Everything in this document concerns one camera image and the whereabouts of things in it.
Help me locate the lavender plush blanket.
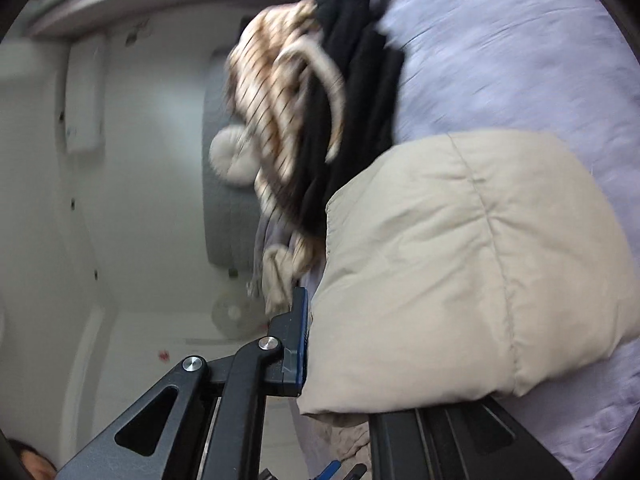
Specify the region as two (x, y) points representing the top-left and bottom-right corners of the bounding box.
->
(252, 0), (640, 480)

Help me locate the brown cream striped garment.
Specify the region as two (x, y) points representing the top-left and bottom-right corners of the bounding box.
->
(225, 0), (348, 316)

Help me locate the white fan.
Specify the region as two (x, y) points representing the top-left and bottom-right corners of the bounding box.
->
(210, 296), (268, 341)

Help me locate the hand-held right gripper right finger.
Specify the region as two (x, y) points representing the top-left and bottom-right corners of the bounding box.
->
(370, 397), (574, 480)

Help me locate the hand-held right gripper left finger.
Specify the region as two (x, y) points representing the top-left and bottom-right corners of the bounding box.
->
(52, 286), (310, 480)

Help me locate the beige puffer jacket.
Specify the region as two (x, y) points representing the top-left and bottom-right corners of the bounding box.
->
(295, 129), (640, 466)

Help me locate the black garment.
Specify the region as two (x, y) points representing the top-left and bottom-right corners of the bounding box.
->
(295, 0), (406, 238)

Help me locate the cream fluffy ball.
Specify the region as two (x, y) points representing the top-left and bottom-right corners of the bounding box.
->
(209, 126), (253, 188)

